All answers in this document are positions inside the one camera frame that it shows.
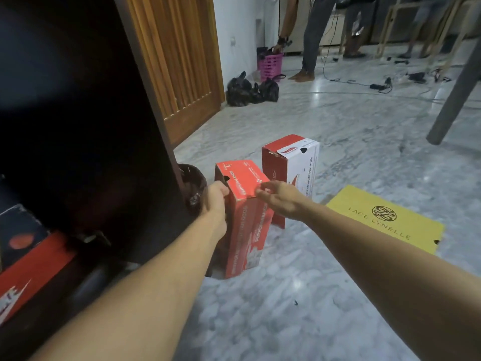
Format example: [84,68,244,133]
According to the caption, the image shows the black floor cable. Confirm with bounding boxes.
[322,11,394,95]

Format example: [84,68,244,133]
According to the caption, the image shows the white low cabinet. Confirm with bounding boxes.
[279,0,346,54]

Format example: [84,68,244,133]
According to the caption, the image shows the dark blue box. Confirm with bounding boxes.
[0,204,50,272]

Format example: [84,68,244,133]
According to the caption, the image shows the person's left hand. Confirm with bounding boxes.
[202,181,230,223]

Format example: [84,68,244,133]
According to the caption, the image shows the grey table leg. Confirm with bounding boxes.
[426,37,481,146]

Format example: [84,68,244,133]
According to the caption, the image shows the light wooden frame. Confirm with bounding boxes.
[375,0,481,72]

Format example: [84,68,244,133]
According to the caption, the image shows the pink plastic basket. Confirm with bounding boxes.
[257,47,285,82]

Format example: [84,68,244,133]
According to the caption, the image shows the person's right hand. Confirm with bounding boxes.
[255,180,315,222]

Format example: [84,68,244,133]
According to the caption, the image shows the person's right forearm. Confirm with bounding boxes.
[305,203,481,361]

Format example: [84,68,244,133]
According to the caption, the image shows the black plastic bag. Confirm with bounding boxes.
[226,71,253,107]
[251,74,287,104]

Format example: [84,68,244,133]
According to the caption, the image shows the dark brown bag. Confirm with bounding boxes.
[178,164,208,218]

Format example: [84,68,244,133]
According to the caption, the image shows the red box with white print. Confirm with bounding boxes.
[0,231,78,328]

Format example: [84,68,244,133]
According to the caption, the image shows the person's left forearm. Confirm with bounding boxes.
[29,214,228,361]

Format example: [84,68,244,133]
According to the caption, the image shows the dark cabinet door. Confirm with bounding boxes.
[0,0,197,267]

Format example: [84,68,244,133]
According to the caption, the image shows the wooden slatted door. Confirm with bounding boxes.
[125,0,226,148]

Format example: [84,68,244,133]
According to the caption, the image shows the red and white shoe box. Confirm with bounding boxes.
[262,134,320,230]

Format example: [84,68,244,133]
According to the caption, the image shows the yellow flat box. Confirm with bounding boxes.
[326,185,446,255]

